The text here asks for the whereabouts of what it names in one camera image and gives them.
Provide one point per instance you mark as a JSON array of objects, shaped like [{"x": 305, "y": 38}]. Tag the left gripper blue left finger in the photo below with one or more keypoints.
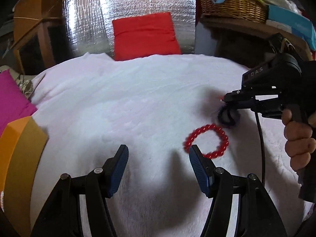
[{"x": 113, "y": 170}]

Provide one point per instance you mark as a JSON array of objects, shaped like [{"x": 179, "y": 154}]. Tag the wicker basket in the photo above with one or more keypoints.
[{"x": 250, "y": 10}]

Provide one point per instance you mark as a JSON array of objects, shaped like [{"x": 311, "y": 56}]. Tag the orange wooden cabinet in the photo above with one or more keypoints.
[{"x": 39, "y": 35}]

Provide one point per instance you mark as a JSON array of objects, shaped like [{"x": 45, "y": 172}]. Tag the silver foil insulation panel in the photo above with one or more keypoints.
[{"x": 89, "y": 26}]

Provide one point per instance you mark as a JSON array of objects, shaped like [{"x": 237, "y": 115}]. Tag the blue cardboard box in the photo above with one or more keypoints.
[{"x": 300, "y": 26}]

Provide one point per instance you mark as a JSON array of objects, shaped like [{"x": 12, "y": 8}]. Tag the orange jewelry box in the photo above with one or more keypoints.
[{"x": 22, "y": 144}]

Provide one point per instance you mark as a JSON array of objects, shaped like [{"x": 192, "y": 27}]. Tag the magenta pillow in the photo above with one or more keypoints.
[{"x": 13, "y": 103}]

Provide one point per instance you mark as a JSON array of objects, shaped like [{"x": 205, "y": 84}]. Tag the person's right hand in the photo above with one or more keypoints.
[{"x": 300, "y": 143}]

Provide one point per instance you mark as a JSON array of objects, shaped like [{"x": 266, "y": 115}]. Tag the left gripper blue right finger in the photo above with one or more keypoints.
[{"x": 203, "y": 169}]

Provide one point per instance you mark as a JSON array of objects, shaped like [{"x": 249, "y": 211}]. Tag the small red cushion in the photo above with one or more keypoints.
[{"x": 143, "y": 36}]

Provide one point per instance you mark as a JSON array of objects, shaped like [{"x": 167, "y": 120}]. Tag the wooden table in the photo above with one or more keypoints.
[{"x": 260, "y": 30}]

